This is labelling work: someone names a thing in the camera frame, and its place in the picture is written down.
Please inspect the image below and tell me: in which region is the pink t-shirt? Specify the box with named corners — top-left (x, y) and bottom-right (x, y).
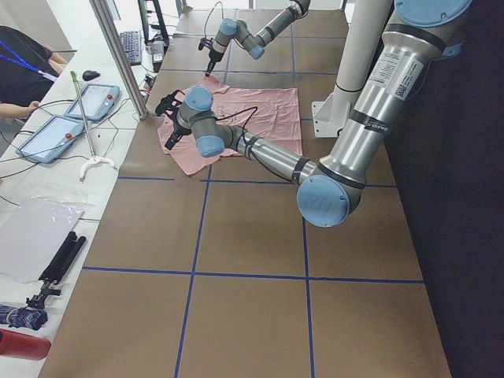
top-left (162, 76), bottom-right (302, 176)

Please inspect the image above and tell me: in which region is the brown paper table cover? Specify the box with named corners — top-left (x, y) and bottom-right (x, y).
top-left (38, 7), bottom-right (453, 378)

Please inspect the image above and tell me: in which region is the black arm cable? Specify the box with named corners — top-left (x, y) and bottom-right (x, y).
top-left (214, 106), bottom-right (259, 158)

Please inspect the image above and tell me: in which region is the aluminium frame post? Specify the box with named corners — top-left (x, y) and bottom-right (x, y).
top-left (89, 0), bottom-right (148, 120)

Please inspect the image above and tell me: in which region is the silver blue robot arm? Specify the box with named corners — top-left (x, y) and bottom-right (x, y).
top-left (198, 0), bottom-right (311, 77)
top-left (155, 1), bottom-right (470, 228)

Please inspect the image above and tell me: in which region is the folded blue umbrella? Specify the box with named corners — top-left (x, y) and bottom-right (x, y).
top-left (1, 305), bottom-right (48, 331)

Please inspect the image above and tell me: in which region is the clear plastic bag with paper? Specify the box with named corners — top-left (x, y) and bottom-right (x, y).
top-left (1, 184), bottom-right (96, 286)

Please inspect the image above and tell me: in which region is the person in black shirt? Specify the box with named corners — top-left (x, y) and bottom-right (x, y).
top-left (1, 25), bottom-right (68, 119)

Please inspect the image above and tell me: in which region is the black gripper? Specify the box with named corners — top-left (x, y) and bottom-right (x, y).
top-left (165, 120), bottom-right (190, 150)
top-left (205, 46), bottom-right (222, 76)

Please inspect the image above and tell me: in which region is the black computer mouse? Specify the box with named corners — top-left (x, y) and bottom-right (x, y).
top-left (82, 70), bottom-right (101, 82)

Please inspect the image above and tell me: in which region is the red water bottle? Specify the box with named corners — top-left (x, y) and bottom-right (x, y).
top-left (0, 329), bottom-right (51, 361)

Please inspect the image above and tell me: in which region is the teach pendant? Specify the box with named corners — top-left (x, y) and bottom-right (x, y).
top-left (16, 115), bottom-right (84, 164)
top-left (80, 83), bottom-right (120, 121)

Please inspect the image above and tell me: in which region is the far teach pendant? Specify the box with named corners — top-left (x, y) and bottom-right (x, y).
top-left (80, 83), bottom-right (120, 121)

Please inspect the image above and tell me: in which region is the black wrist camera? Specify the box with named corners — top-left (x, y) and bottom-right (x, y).
top-left (198, 37), bottom-right (213, 50)
top-left (154, 90), bottom-right (185, 118)

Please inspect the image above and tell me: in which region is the black keyboard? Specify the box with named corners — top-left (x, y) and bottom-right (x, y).
top-left (119, 31), bottom-right (143, 66)

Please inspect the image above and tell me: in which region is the near teach pendant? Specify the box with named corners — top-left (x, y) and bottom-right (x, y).
top-left (16, 115), bottom-right (84, 164)

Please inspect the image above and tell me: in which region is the black folded tripod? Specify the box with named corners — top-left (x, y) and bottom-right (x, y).
top-left (26, 231), bottom-right (87, 309)

